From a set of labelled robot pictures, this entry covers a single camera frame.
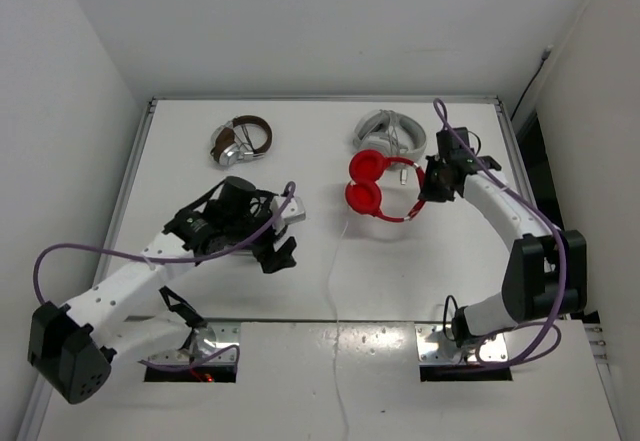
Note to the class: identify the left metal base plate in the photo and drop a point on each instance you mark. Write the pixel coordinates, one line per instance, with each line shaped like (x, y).
(217, 345)

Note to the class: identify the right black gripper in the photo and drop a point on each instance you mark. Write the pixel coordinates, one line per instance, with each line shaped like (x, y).
(428, 192)

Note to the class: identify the white grey headphones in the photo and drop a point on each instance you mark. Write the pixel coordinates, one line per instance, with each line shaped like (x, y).
(390, 133)

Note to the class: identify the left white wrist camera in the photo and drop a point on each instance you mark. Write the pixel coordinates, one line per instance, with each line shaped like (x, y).
(293, 212)

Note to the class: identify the brown silver headphones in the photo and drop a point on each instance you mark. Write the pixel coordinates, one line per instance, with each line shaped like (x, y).
(231, 142)

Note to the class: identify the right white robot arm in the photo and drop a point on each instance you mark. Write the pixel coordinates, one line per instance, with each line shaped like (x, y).
(545, 262)

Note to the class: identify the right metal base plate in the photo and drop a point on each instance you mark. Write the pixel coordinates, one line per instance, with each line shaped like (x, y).
(435, 350)

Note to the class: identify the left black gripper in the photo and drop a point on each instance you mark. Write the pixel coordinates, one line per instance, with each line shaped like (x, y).
(271, 259)

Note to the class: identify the metal base plate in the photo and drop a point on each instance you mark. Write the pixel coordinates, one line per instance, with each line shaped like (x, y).
(217, 345)
(435, 350)

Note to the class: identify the red headphones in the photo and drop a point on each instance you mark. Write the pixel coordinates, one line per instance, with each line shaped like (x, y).
(362, 193)

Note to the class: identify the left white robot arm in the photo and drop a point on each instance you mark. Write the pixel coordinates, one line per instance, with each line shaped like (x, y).
(75, 345)

